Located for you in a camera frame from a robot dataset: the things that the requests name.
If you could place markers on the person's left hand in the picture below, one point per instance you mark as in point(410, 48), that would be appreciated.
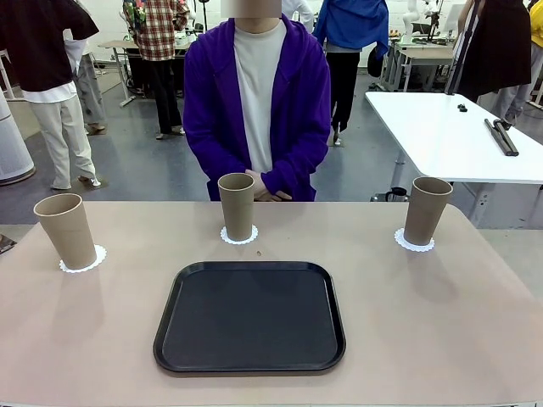
point(259, 182)

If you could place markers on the person's right hand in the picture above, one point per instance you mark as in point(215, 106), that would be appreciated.
point(273, 196)

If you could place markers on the brown paper cup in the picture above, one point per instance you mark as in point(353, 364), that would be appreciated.
point(236, 212)
point(68, 233)
point(426, 212)

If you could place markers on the white doily coaster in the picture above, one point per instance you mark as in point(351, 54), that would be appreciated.
point(256, 234)
point(101, 254)
point(399, 237)

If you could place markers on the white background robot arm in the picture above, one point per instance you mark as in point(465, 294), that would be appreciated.
point(408, 19)

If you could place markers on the person's left forearm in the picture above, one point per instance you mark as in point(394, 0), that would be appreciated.
point(297, 169)

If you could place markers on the person in purple hoodie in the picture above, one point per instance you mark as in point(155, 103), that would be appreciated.
point(212, 106)

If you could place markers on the black plastic tray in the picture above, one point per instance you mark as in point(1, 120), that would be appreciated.
point(250, 318)

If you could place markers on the person in white shirt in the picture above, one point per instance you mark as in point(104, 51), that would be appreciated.
point(303, 12)

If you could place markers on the person in plaid shirt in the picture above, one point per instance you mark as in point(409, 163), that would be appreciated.
point(155, 34)

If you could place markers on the person in blue jacket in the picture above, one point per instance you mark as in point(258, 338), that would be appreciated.
point(352, 25)

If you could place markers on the white table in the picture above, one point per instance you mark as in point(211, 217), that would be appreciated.
point(445, 135)

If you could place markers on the person in grey trousers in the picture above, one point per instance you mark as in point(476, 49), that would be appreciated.
point(91, 93)

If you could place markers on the wooden desk with white legs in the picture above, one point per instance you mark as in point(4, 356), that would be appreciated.
point(119, 43)

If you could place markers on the grey desk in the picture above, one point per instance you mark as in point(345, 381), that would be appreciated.
point(424, 53)

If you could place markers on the small black object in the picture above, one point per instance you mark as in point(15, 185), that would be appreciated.
point(462, 108)

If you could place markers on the folded black tripod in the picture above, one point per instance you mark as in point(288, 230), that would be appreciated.
point(502, 137)

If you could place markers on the dark brown flat object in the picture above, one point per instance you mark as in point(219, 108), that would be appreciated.
point(6, 245)

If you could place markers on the person in dark brown top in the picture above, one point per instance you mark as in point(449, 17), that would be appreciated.
point(38, 42)

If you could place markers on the person in black coat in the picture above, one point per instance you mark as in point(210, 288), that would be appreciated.
point(496, 51)

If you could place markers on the person in yellow top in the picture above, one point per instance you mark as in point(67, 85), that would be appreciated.
point(538, 25)

